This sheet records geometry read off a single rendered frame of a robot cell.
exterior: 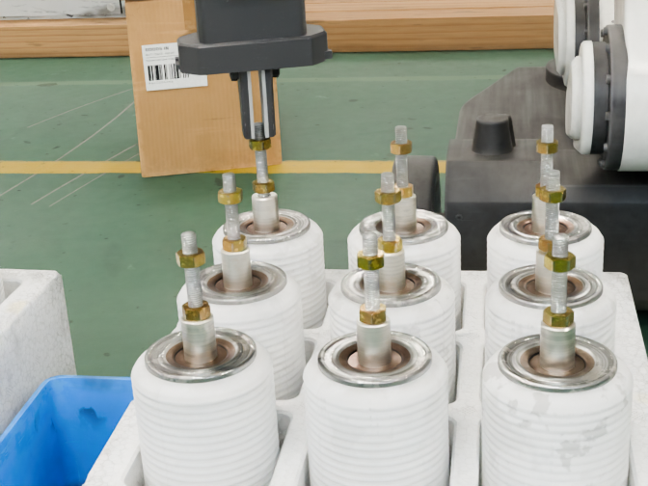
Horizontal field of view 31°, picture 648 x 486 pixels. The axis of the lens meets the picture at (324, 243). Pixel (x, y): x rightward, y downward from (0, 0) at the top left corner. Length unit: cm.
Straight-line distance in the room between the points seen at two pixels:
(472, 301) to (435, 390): 28
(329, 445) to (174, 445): 10
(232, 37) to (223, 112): 102
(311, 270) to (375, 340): 24
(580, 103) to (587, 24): 33
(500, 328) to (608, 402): 14
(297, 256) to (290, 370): 12
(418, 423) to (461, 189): 55
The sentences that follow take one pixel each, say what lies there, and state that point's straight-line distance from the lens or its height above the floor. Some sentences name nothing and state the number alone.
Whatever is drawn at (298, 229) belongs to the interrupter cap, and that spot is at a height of 25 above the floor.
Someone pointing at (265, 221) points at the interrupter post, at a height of 26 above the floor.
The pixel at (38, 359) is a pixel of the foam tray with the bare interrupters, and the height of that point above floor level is 12.
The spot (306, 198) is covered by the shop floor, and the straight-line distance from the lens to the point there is 180.
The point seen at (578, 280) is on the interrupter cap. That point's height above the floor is 25.
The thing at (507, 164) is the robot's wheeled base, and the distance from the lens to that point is 127.
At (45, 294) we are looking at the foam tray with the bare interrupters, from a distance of 111.
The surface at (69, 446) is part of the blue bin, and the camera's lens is 110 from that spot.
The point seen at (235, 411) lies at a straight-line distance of 76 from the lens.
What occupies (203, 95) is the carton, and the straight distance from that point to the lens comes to 192.
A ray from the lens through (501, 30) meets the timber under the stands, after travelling 273.
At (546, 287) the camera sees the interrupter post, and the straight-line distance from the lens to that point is 85.
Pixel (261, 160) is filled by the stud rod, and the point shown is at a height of 31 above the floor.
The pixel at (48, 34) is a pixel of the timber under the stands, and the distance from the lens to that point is 294.
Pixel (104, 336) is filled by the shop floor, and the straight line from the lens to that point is 141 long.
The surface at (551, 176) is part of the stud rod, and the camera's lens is 83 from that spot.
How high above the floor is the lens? 61
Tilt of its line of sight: 22 degrees down
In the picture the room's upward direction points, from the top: 3 degrees counter-clockwise
